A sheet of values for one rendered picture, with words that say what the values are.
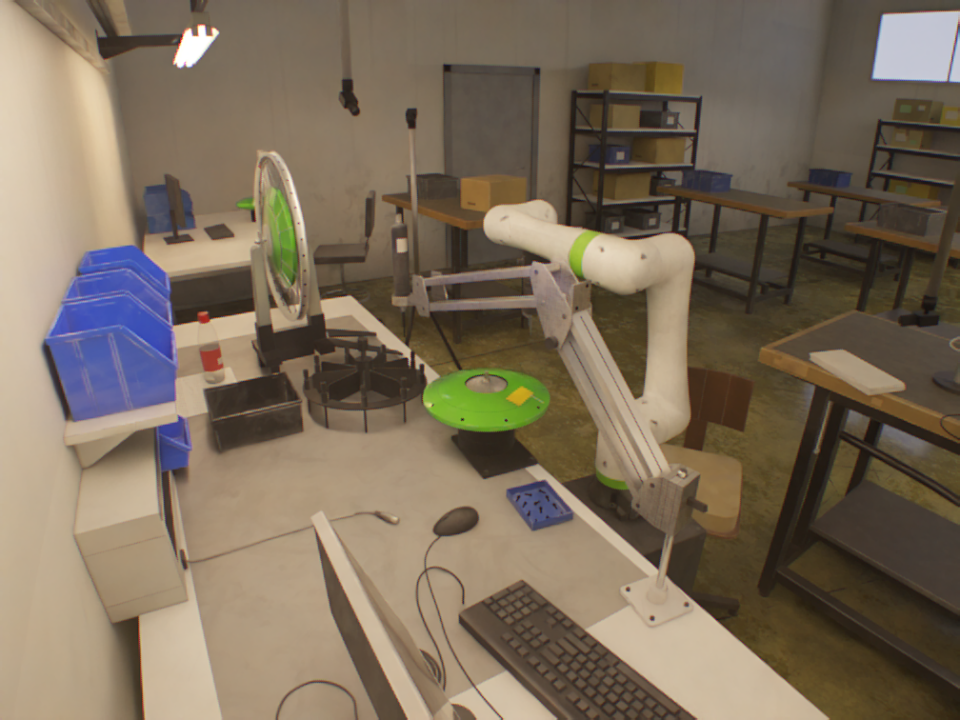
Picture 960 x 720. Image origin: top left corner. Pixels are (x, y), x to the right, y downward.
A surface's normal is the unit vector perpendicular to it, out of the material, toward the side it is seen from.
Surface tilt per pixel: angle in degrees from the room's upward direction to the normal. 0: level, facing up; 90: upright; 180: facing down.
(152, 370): 92
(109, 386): 92
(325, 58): 90
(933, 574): 0
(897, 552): 0
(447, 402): 21
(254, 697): 0
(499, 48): 90
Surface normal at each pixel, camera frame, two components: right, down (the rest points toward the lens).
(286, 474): 0.00, -0.91
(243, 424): 0.49, 0.41
